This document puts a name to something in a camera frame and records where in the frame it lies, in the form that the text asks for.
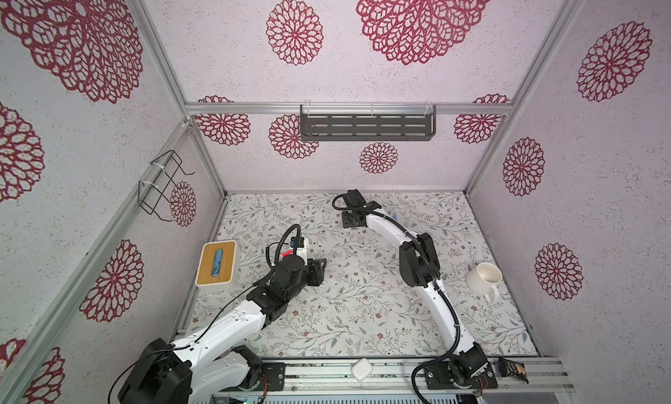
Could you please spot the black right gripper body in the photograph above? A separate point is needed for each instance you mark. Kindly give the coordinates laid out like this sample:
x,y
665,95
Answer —
x,y
347,219

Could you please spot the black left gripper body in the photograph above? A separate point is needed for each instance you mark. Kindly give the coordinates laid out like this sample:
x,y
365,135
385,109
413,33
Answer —
x,y
310,276

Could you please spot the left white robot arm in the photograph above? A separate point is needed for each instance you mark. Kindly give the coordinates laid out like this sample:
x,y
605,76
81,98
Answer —
x,y
213,359

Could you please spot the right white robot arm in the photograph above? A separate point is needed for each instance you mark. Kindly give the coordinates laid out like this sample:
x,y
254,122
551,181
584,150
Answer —
x,y
464,365

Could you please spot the white wooden-top tissue box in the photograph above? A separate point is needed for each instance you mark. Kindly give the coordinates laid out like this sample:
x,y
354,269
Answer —
x,y
228,278

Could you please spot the blue tissue pack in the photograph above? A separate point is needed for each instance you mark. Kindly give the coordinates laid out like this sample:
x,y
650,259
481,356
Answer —
x,y
217,263

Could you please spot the cream ceramic mug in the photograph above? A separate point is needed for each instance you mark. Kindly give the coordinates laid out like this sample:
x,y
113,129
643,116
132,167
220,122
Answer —
x,y
484,279

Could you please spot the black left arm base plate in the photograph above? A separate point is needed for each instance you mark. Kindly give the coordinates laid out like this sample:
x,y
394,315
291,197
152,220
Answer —
x,y
270,377

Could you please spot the dark metal wall shelf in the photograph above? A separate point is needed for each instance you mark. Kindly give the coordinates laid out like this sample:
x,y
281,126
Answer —
x,y
371,127

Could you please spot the white pad on rail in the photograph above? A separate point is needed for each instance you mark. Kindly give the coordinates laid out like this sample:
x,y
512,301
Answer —
x,y
361,370

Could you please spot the black wire wall rack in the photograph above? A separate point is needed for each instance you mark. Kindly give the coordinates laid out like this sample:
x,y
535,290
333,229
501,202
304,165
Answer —
x,y
169,196

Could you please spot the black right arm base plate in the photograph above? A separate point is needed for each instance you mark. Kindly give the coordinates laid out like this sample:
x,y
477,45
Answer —
x,y
446,375

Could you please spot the small circuit board on rail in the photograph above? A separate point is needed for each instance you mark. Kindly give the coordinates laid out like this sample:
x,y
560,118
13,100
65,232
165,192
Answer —
x,y
514,369

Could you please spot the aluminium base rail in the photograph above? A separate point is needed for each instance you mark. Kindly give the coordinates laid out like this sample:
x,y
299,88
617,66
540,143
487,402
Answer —
x,y
397,380

